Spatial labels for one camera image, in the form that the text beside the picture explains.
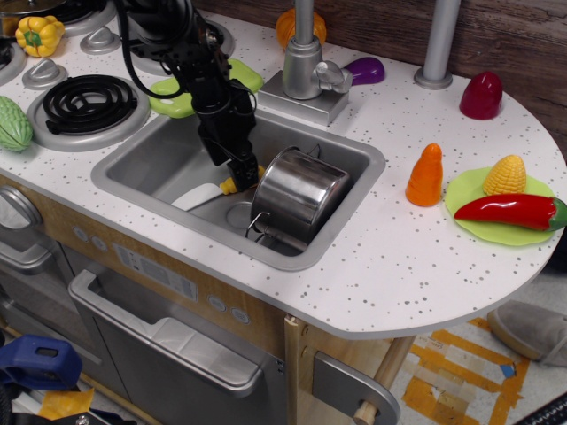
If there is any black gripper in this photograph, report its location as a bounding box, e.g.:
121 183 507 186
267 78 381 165
190 78 260 190

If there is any white knife yellow handle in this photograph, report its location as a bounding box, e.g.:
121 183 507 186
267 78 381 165
172 177 239 211

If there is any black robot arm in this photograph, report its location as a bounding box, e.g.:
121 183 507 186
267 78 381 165
115 1 260 191

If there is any green cutting board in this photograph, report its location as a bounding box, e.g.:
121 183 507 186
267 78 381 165
150 58 264 119

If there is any steel pot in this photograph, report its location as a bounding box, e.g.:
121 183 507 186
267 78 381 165
246 146 353 251

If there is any grey toy sink basin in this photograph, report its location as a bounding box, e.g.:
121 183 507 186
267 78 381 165
92 111 385 271

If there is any silver toy faucet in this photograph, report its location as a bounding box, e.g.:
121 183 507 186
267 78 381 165
258 0 353 126

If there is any orange toy pumpkin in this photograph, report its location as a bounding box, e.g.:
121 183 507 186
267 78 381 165
276 9 327 50

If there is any purple toy eggplant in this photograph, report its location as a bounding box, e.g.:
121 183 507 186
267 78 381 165
345 57 385 86

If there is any black front stove coil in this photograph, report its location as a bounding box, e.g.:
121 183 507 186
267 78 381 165
43 75 138 135

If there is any orange toy carrot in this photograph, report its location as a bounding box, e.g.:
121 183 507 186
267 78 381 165
405 143 443 207

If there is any grey stove knob rear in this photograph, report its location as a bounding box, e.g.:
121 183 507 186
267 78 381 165
80 27 121 56

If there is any grey stove knob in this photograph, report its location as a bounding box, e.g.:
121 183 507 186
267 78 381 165
80 27 121 56
22 58 68 90

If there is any grey oven door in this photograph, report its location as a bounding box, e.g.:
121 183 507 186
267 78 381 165
69 270 287 424

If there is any grey metal pole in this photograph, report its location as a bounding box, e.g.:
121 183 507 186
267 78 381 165
414 0 461 90

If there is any light green plate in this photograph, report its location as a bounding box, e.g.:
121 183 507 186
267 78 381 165
444 166 554 246

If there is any grey stove knob front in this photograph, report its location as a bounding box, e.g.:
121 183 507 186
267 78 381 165
22 58 68 90

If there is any grey round dial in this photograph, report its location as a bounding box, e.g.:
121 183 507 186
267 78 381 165
1 185 43 231

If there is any green toy bitter gourd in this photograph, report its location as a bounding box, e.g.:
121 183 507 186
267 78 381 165
1 96 33 151

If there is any yellow toy bell pepper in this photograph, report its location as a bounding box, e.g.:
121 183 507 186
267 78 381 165
15 15 66 58

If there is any dark red toy fruit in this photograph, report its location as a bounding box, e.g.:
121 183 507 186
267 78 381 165
459 71 503 120

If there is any yellow toy corn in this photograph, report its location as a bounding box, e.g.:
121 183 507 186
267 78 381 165
482 155 527 195

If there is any blue clamp tool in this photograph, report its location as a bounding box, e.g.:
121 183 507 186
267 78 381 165
1 335 82 390

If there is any red toy chili pepper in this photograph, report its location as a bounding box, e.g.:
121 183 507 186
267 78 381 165
454 194 566 232

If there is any grey shoe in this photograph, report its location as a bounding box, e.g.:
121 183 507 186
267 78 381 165
487 301 566 367

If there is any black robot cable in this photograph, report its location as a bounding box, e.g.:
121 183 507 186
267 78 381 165
115 0 191 99

